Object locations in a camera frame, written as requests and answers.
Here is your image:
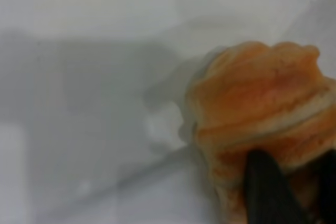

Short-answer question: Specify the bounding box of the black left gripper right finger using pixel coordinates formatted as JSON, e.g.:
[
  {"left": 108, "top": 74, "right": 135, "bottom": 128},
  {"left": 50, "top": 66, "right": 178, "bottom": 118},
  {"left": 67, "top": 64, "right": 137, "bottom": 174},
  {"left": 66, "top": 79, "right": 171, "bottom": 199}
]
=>
[{"left": 316, "top": 149, "right": 336, "bottom": 224}]

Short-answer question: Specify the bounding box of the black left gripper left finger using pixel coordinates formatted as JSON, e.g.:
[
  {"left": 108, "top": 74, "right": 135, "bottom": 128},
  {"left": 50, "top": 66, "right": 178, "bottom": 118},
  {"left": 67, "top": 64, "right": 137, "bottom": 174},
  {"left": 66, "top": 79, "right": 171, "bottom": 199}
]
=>
[{"left": 243, "top": 150, "right": 310, "bottom": 224}]

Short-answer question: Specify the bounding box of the striped spiral bread roll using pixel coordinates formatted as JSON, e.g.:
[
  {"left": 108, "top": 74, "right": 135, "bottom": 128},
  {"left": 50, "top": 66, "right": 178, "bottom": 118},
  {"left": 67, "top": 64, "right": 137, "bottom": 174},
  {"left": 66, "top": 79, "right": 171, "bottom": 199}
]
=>
[{"left": 185, "top": 40, "right": 336, "bottom": 224}]

